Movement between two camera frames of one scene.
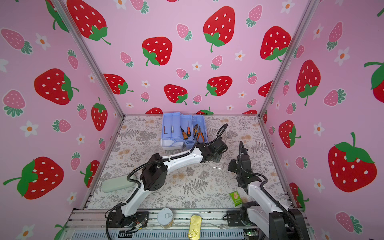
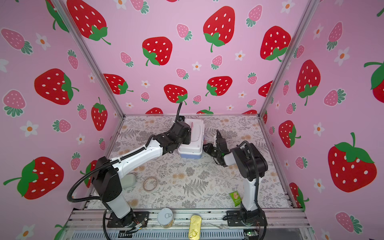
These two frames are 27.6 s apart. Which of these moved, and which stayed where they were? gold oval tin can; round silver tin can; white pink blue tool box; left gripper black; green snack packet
Moved: left gripper black; white pink blue tool box
Stayed: round silver tin can; green snack packet; gold oval tin can
